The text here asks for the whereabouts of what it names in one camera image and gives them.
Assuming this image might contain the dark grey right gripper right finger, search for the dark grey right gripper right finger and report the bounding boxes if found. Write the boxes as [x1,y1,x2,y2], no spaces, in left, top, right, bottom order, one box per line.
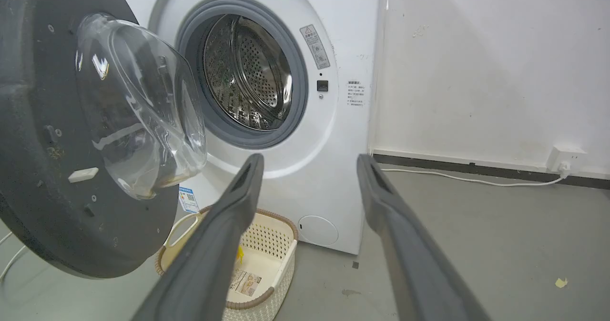
[356,154,491,321]

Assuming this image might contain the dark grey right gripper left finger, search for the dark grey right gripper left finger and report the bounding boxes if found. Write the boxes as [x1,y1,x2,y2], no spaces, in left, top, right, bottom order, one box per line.
[131,153,265,321]

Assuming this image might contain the dark grey washing machine door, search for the dark grey washing machine door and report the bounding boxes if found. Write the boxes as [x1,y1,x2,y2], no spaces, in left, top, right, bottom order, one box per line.
[0,0,207,279]

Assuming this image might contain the white front-load washing machine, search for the white front-load washing machine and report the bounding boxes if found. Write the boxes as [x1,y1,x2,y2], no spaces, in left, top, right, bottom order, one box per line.
[111,0,382,255]

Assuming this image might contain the printed paper card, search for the printed paper card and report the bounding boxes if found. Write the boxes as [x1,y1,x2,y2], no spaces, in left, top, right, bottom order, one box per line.
[229,269,263,297]

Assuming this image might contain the cream perforated laundry basket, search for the cream perforated laundry basket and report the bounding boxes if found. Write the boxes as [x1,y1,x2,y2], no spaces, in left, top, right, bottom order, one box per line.
[156,205,299,321]

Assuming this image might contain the white power cable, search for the white power cable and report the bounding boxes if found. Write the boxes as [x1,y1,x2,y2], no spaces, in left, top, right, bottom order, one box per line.
[380,161,571,187]

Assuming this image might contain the white wall power socket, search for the white wall power socket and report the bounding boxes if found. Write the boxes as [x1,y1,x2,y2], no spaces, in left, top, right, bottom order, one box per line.
[546,145,587,173]

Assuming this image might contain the thin white cable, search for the thin white cable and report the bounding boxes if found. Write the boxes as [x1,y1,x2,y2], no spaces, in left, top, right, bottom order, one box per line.
[0,231,27,281]

